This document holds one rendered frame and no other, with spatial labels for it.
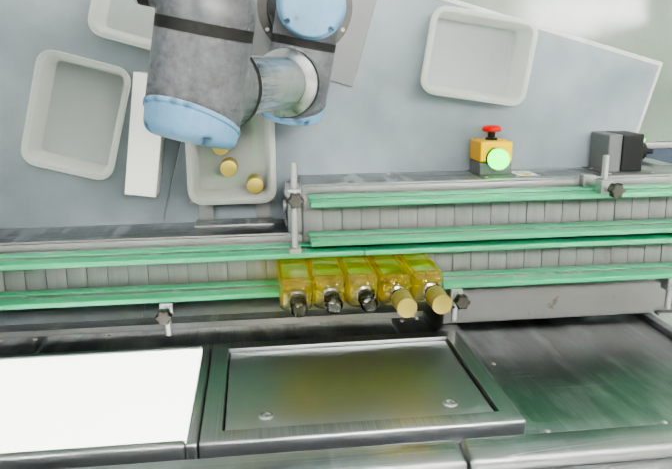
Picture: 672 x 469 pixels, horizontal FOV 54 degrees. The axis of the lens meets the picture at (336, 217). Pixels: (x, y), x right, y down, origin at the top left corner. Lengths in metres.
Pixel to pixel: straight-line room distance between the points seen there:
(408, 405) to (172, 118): 0.56
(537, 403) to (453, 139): 0.60
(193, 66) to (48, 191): 0.77
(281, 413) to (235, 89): 0.50
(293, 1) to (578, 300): 0.86
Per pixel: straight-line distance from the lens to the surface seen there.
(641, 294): 1.59
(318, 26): 1.16
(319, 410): 1.05
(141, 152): 1.37
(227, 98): 0.79
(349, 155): 1.43
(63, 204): 1.49
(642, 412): 1.21
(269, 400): 1.08
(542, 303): 1.49
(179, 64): 0.78
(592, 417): 1.17
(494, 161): 1.40
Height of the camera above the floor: 2.15
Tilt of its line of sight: 75 degrees down
